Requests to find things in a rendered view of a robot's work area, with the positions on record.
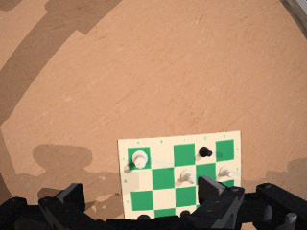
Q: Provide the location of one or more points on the green and white chessboard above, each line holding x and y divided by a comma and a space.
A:
157, 190

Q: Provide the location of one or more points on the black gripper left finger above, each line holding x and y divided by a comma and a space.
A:
50, 213

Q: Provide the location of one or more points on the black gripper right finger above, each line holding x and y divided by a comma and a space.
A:
269, 208

